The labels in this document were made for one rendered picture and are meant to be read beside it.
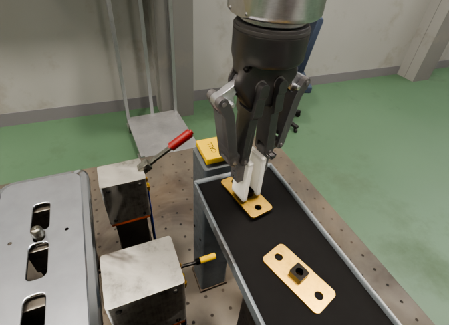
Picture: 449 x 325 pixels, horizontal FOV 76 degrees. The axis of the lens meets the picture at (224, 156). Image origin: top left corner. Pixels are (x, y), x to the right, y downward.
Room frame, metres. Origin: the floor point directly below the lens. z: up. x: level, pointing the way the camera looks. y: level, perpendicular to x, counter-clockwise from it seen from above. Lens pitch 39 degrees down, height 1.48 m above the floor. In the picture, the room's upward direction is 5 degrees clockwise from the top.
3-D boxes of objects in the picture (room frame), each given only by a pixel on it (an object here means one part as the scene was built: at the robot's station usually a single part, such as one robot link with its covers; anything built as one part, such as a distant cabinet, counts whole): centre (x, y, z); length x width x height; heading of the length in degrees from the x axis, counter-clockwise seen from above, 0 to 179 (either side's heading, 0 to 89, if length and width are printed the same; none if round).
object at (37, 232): (0.31, 0.33, 1.00); 0.02 x 0.02 x 0.04
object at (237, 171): (0.28, -0.01, 1.23); 0.03 x 0.01 x 0.05; 125
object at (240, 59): (0.30, -0.04, 1.37); 0.08 x 0.07 x 0.09; 125
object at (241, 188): (0.29, -0.03, 1.21); 0.03 x 0.01 x 0.07; 35
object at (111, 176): (0.44, 0.20, 0.88); 0.12 x 0.07 x 0.36; 116
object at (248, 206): (0.30, -0.04, 1.17); 0.08 x 0.04 x 0.01; 35
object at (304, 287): (0.18, -0.10, 1.17); 0.08 x 0.04 x 0.01; 43
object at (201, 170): (0.42, 0.02, 0.92); 0.08 x 0.08 x 0.44; 26
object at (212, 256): (0.27, 0.06, 1.00); 0.12 x 0.01 x 0.01; 116
